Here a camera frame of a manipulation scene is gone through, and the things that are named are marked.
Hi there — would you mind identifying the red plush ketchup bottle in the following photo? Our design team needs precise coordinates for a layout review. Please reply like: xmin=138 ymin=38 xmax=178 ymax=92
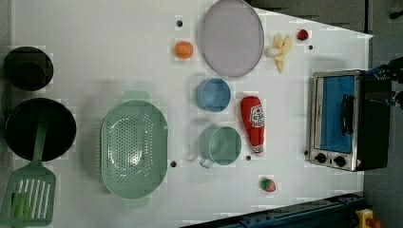
xmin=240 ymin=96 xmax=265 ymax=155

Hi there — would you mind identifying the green plastic strainer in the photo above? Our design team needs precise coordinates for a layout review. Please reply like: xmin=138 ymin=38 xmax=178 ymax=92
xmin=100 ymin=90 xmax=168 ymax=207

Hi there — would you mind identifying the blue cup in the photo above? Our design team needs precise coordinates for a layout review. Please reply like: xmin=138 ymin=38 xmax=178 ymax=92
xmin=196 ymin=78 xmax=231 ymax=112

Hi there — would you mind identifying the orange plush fruit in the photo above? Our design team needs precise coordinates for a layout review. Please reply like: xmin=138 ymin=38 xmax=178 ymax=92
xmin=175 ymin=41 xmax=194 ymax=59

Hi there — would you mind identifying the grey round plate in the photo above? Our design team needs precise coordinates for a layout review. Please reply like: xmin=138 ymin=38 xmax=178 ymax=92
xmin=200 ymin=0 xmax=264 ymax=77

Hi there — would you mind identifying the plush strawberry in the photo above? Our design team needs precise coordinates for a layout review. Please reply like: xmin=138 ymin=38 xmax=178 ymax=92
xmin=260 ymin=179 xmax=277 ymax=192

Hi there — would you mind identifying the peeled plush banana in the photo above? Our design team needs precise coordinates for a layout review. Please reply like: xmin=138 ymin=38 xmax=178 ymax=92
xmin=264 ymin=35 xmax=293 ymax=73

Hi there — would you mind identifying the red plush tomato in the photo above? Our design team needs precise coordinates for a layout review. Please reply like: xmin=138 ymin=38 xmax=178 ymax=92
xmin=297 ymin=29 xmax=309 ymax=41

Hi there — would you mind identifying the silver toaster oven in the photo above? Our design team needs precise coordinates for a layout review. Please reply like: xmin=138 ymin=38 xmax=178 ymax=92
xmin=309 ymin=70 xmax=392 ymax=172

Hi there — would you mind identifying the small black pot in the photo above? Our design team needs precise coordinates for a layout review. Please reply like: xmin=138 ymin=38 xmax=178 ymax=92
xmin=3 ymin=47 xmax=54 ymax=91

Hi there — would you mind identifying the black frying pan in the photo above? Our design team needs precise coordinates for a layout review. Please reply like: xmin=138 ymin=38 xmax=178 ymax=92
xmin=5 ymin=98 xmax=77 ymax=162

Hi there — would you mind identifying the green slotted spatula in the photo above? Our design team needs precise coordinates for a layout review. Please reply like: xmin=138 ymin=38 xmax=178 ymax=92
xmin=1 ymin=118 xmax=56 ymax=228

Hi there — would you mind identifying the yellow red toy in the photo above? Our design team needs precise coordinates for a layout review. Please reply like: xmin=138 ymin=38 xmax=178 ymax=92
xmin=355 ymin=209 xmax=382 ymax=228

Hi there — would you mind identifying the green cup with handle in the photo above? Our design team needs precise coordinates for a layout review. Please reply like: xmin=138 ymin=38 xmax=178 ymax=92
xmin=199 ymin=125 xmax=241 ymax=169

